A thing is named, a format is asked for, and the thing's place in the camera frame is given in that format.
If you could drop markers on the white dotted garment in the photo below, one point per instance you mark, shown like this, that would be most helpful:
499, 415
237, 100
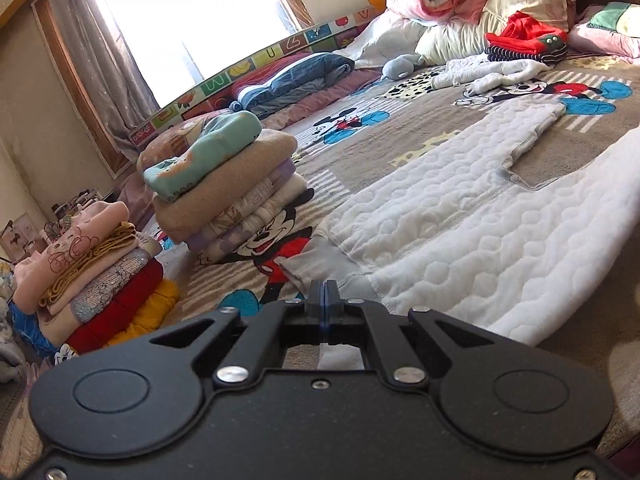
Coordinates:
490, 75

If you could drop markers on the folded white patterned garment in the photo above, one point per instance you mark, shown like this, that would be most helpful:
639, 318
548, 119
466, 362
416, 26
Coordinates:
260, 205

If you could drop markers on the folded yellow garment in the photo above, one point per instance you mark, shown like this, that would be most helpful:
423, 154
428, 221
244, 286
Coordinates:
150, 310

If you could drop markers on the peach cartoon pillow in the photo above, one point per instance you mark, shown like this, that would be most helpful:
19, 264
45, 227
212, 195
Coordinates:
170, 135

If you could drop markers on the pink floral mattress pad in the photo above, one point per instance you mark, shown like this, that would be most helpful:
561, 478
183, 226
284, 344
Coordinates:
320, 97

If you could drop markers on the white quilted pants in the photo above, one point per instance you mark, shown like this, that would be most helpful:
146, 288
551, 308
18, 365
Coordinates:
475, 220

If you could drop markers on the pink patchwork quilt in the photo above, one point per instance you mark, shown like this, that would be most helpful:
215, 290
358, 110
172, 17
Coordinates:
610, 30

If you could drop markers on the window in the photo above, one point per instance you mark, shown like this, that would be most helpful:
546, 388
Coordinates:
200, 15

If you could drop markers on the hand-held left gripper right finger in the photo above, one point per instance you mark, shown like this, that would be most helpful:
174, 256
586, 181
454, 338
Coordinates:
331, 305

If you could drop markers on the folded teal printed top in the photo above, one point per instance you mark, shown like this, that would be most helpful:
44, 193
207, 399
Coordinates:
205, 160

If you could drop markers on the purple floral pillow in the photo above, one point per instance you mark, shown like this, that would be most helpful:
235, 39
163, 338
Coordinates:
137, 200

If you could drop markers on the white quilt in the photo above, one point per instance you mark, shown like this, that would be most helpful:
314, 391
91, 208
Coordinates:
385, 40

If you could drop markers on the grey curtain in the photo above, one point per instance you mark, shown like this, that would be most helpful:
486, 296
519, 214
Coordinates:
95, 45

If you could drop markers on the pile of dark clothes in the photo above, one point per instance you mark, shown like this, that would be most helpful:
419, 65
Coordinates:
10, 360

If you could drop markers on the folded pink printed top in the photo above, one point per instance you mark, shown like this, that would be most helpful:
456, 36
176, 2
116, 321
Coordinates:
65, 250

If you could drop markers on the cartoon mouse printed blanket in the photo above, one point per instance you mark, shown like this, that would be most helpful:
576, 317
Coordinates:
425, 120

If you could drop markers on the folded beige sequined garment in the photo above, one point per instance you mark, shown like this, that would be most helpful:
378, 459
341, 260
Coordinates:
110, 285

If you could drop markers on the folded mustard knit garment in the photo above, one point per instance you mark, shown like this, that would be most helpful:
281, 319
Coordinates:
95, 265

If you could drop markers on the cluttered desk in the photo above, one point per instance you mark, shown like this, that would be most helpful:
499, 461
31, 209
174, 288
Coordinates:
80, 205

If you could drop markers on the folded lilac printed garment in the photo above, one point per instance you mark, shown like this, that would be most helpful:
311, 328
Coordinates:
215, 247

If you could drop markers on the folded red garment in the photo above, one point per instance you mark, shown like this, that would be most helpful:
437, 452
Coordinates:
120, 310

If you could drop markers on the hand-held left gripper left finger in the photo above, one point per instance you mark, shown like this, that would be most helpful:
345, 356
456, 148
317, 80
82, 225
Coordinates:
314, 305

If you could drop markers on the blue bag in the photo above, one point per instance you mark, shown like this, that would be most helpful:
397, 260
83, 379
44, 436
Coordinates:
27, 327

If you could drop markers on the blue plush toy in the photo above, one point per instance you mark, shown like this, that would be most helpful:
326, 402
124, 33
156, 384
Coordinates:
400, 66

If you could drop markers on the colourful letter print headboard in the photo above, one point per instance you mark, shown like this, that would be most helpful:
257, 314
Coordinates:
260, 57

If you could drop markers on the stack with teal top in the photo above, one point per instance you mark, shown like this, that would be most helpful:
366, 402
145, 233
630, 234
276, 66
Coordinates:
235, 185

